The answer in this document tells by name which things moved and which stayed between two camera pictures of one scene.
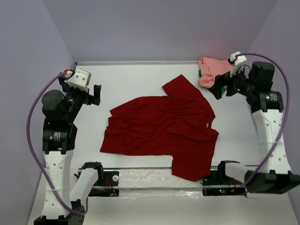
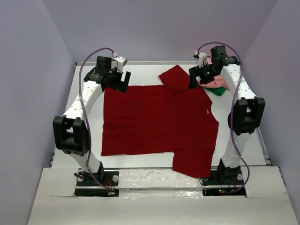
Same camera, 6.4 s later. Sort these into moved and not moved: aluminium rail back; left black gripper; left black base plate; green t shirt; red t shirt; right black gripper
Moved: red t shirt; left black gripper; right black gripper
Not moved: left black base plate; green t shirt; aluminium rail back
